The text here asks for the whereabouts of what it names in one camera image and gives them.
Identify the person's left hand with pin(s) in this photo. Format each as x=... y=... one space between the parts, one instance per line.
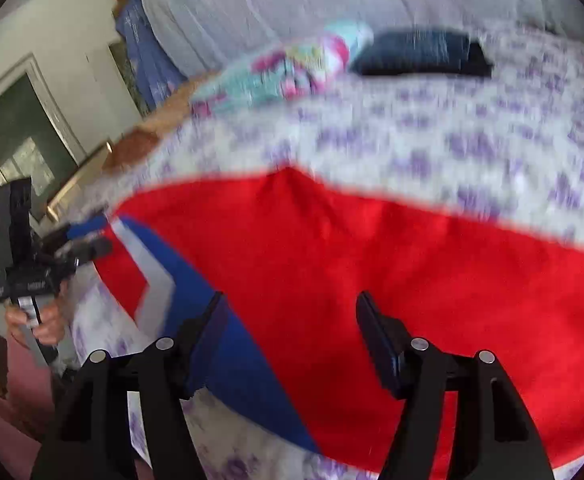
x=52 y=326

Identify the blue patterned cloth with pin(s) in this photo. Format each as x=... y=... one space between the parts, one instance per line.
x=156 y=76

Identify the red pants with blue stripe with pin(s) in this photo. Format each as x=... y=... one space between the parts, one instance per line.
x=292 y=254

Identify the purple floral bedspread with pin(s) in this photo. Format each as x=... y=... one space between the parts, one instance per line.
x=508 y=151

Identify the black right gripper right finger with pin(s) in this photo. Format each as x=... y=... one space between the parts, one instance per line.
x=494 y=437

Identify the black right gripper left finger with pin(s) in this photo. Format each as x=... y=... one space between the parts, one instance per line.
x=90 y=438

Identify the folded dark denim jeans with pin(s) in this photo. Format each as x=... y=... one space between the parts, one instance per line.
x=423 y=51

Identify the brown orange pillow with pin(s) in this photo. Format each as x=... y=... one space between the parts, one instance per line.
x=140 y=141

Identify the folded teal floral blanket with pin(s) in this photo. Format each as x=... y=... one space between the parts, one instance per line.
x=283 y=71

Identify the dark mirror with frame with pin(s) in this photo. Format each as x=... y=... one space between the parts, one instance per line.
x=35 y=139

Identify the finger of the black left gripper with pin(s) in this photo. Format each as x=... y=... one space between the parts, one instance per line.
x=80 y=253
x=75 y=231

